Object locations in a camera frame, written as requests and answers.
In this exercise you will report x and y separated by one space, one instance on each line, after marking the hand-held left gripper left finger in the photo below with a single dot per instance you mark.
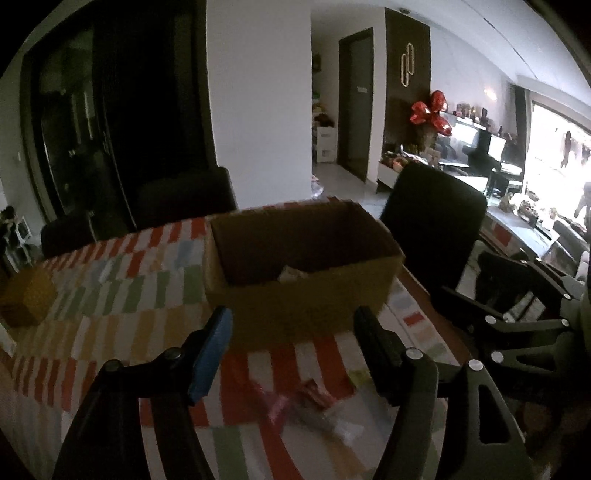
212 357

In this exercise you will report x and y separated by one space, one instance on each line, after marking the dark glass sliding door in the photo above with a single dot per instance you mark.
106 106

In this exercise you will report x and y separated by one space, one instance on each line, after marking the black piano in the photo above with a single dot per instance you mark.
489 157

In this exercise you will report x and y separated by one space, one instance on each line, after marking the pale snack packet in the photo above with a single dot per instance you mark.
293 273

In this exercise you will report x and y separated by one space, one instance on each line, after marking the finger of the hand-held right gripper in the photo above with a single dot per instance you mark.
490 321
501 359

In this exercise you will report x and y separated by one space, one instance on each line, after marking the red foil balloon flower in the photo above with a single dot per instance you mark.
429 113

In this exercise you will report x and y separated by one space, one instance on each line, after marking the dark wall panel with ornament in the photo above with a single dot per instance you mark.
408 69

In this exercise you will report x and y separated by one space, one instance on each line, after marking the white carton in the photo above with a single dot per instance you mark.
325 145

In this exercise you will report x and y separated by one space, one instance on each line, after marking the large cardboard box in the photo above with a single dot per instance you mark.
300 309

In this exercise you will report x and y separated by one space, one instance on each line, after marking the red snack packet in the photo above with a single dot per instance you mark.
314 394

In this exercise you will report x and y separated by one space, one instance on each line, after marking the small white shelf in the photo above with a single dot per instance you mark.
18 235

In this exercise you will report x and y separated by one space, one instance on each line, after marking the dark room door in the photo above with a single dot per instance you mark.
355 101

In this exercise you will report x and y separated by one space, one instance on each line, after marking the small brown box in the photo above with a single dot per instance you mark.
27 297

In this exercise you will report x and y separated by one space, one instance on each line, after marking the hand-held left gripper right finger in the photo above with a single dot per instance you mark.
383 357

